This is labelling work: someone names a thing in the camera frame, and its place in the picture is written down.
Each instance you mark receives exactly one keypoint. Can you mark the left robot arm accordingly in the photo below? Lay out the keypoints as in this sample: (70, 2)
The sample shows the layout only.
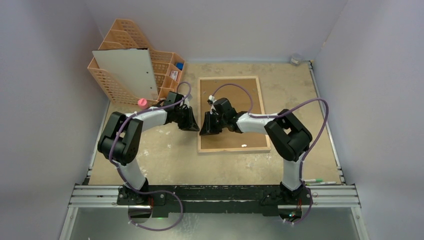
(120, 140)

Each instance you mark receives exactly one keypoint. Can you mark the orange plastic desk organizer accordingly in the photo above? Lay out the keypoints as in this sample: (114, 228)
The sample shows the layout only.
(126, 34)

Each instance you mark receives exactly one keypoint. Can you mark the blue item in organizer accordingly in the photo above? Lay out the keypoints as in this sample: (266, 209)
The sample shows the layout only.
(180, 65)

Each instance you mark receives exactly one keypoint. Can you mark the red white small box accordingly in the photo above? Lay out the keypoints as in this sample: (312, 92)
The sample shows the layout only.
(174, 75)

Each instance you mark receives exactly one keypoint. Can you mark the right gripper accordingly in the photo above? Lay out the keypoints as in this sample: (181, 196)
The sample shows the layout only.
(214, 120)

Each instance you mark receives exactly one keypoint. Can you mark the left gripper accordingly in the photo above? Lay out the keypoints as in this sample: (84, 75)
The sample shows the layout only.
(190, 124)

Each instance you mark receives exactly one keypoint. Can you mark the white board in organizer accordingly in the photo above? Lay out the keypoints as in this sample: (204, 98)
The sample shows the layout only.
(131, 67)

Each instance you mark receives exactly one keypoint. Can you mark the white marker pen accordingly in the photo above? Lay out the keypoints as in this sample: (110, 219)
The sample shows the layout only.
(328, 183)

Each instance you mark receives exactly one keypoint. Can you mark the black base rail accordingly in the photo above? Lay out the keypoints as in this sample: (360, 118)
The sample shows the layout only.
(267, 200)

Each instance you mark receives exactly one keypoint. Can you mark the pink capped small bottle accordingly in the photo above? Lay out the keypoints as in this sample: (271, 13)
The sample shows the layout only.
(143, 104)

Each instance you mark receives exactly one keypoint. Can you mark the green capped marker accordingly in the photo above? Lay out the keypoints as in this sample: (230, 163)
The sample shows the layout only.
(316, 180)

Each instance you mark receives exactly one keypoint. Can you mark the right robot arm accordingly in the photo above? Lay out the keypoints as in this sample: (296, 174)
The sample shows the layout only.
(288, 135)

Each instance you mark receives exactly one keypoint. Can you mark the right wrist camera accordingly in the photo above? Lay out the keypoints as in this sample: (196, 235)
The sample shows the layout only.
(211, 100)

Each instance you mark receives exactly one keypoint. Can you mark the small clear jar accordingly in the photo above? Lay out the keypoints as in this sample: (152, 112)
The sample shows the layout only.
(296, 59)

